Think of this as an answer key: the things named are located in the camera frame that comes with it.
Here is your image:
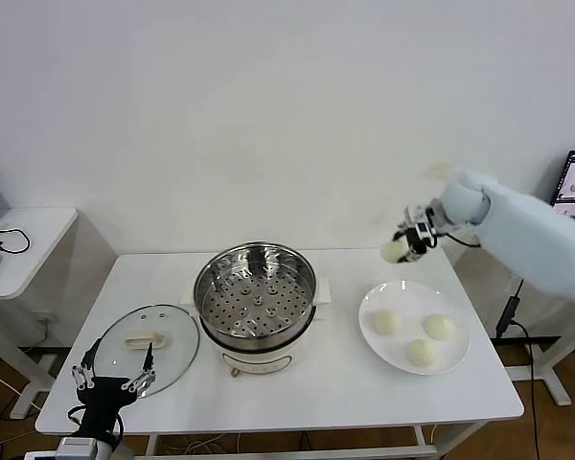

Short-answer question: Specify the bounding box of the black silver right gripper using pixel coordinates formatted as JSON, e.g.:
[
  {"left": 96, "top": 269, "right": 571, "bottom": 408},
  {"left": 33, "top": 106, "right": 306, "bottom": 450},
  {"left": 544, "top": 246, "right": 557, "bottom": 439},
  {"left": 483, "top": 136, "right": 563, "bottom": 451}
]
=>
[{"left": 392, "top": 203, "right": 442, "bottom": 265}]

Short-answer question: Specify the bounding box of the steel steamer basket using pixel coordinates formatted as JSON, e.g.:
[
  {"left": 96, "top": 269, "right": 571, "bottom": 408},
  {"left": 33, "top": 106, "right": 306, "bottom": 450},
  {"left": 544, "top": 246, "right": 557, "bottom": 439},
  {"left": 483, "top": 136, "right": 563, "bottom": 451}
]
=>
[{"left": 193, "top": 241, "right": 318, "bottom": 354}]

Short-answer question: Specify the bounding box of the black mouse cable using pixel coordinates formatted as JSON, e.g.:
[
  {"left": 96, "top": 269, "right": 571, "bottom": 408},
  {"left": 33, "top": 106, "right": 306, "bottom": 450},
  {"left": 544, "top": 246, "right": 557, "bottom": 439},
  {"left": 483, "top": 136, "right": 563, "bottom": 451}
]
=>
[{"left": 0, "top": 227, "right": 31, "bottom": 255}]

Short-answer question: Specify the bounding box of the glass pot lid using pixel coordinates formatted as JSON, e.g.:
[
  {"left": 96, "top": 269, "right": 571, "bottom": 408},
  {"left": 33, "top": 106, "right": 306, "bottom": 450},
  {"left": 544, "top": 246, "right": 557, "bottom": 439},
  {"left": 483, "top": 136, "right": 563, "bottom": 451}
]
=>
[{"left": 97, "top": 303, "right": 201, "bottom": 400}]

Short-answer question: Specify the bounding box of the cream electric cooker base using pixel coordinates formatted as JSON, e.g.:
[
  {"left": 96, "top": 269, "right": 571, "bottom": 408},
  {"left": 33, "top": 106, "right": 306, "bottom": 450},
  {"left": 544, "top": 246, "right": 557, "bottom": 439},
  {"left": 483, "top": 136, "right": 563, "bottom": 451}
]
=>
[{"left": 180, "top": 275, "right": 332, "bottom": 380}]

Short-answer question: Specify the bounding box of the white work table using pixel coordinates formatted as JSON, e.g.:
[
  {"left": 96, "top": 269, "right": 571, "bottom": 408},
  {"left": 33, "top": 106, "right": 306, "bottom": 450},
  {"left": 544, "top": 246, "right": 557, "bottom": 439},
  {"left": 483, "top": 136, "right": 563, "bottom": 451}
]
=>
[{"left": 34, "top": 247, "right": 525, "bottom": 460}]

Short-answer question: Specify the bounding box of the black power adapter with cable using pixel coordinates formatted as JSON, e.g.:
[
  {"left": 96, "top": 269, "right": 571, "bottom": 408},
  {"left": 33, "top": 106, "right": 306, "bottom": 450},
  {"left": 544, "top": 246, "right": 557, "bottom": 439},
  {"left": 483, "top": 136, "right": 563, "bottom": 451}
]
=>
[{"left": 495, "top": 277, "right": 542, "bottom": 460}]

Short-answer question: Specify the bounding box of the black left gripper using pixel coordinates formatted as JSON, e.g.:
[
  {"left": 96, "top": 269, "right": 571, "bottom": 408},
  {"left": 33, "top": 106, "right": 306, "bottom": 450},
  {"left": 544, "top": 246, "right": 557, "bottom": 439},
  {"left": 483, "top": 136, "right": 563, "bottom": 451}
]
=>
[{"left": 71, "top": 337, "right": 155, "bottom": 437}]

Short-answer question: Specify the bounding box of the white round plate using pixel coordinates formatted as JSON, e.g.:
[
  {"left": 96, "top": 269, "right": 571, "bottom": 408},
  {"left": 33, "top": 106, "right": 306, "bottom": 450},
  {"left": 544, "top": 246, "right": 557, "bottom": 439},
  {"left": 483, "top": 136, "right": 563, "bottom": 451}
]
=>
[{"left": 357, "top": 280, "right": 472, "bottom": 376}]

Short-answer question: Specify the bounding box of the white steamed baozi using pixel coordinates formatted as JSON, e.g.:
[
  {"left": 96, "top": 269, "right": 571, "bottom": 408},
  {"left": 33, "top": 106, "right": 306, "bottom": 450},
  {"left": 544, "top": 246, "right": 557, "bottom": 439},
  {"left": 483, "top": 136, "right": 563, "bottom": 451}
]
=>
[
  {"left": 422, "top": 313, "right": 457, "bottom": 341},
  {"left": 379, "top": 241, "right": 408, "bottom": 265},
  {"left": 372, "top": 309, "right": 403, "bottom": 336},
  {"left": 405, "top": 338, "right": 443, "bottom": 370}
]

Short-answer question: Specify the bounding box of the white side table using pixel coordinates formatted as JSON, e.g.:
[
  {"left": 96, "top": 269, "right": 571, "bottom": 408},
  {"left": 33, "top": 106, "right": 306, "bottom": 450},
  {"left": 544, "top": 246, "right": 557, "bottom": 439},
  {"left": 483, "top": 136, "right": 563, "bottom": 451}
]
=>
[{"left": 0, "top": 206, "right": 119, "bottom": 422}]

